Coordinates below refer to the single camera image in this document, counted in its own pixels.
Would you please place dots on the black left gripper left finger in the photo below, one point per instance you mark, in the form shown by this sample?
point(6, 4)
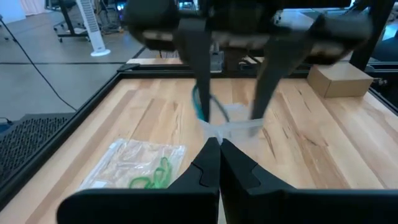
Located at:
point(140, 208)

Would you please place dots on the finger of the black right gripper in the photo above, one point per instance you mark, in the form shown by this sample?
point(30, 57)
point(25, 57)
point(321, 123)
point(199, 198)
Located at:
point(199, 49)
point(280, 68)

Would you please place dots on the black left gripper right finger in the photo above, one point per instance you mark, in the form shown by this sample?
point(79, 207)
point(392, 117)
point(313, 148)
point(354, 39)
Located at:
point(311, 208)

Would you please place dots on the green rubber band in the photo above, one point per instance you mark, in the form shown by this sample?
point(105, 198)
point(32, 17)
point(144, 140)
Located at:
point(143, 182)
point(164, 171)

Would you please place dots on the clear plastic zip bag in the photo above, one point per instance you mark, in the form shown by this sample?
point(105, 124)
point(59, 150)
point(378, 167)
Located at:
point(133, 161)
point(236, 127)

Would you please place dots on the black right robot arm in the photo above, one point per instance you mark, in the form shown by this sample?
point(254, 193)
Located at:
point(373, 34)

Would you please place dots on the small cardboard box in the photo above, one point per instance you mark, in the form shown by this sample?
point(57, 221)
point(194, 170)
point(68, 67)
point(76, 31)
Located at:
point(339, 81)

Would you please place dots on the white tower fan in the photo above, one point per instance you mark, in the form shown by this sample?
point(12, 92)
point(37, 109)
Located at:
point(93, 28)

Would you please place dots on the black perforated platform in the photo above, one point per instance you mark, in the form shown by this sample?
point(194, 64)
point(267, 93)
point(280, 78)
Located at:
point(28, 140)

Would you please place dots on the black office chair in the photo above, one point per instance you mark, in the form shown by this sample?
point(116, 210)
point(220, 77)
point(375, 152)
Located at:
point(66, 18)

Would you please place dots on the black aluminium table frame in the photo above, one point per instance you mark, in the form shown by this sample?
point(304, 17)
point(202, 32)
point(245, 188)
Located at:
point(62, 137)

